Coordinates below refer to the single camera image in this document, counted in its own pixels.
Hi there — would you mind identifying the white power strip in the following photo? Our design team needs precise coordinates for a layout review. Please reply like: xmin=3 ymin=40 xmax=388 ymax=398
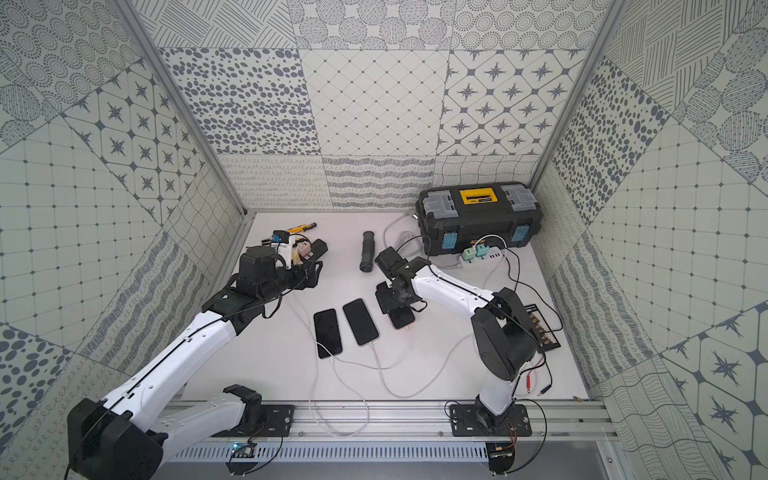
xmin=460 ymin=247 xmax=505 ymax=265

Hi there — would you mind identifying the black plastic toolbox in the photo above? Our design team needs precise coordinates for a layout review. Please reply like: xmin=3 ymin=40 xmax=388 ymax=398
xmin=415 ymin=182 xmax=543 ymax=256

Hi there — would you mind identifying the white phone charging cable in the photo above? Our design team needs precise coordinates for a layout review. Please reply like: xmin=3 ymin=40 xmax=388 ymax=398
xmin=365 ymin=332 xmax=475 ymax=400

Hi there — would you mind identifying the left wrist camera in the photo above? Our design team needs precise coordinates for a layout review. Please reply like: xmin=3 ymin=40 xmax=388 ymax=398
xmin=264 ymin=230 xmax=291 ymax=248

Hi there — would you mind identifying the black terminal board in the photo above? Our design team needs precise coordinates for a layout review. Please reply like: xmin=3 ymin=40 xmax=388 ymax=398
xmin=525 ymin=304 xmax=561 ymax=352

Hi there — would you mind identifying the pink case phone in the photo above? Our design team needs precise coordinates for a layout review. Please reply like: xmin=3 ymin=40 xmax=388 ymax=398
xmin=388 ymin=307 xmax=415 ymax=330

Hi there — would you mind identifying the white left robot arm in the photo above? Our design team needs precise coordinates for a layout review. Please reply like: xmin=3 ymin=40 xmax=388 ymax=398
xmin=66 ymin=240 xmax=328 ymax=479

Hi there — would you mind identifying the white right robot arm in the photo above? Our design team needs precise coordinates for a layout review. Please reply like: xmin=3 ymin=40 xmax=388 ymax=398
xmin=379 ymin=258 xmax=544 ymax=426

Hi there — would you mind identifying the black ribbed handle tube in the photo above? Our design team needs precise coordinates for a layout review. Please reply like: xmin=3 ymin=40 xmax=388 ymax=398
xmin=359 ymin=231 xmax=375 ymax=273

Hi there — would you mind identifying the black phone on table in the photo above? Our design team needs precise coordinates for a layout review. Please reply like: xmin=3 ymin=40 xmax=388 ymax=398
xmin=313 ymin=309 xmax=343 ymax=359

